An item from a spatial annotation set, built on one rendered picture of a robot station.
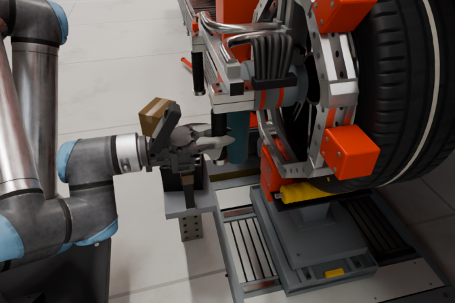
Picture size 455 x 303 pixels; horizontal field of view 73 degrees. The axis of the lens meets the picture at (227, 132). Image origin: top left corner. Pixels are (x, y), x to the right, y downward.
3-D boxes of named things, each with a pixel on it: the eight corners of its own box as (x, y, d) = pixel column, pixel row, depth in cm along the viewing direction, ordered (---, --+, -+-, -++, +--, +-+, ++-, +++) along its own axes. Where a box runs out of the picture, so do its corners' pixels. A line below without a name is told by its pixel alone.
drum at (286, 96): (305, 113, 88) (314, 68, 79) (232, 124, 84) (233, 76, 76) (287, 90, 99) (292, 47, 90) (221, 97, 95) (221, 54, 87)
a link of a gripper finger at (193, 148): (214, 141, 72) (176, 143, 72) (213, 134, 71) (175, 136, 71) (214, 153, 69) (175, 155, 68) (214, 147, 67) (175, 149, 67)
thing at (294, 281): (372, 277, 121) (380, 264, 115) (286, 298, 115) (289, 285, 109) (316, 185, 160) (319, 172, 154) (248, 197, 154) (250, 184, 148)
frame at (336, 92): (324, 216, 84) (386, 7, 52) (302, 220, 83) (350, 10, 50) (263, 109, 127) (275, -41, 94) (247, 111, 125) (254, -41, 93)
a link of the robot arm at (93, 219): (55, 248, 65) (49, 189, 66) (107, 232, 74) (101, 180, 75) (75, 251, 59) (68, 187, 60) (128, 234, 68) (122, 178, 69)
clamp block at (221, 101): (254, 109, 67) (256, 88, 64) (213, 115, 66) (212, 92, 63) (248, 98, 71) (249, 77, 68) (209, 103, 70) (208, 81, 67)
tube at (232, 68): (316, 69, 66) (326, 18, 59) (227, 78, 62) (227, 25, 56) (286, 40, 80) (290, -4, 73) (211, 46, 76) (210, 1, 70)
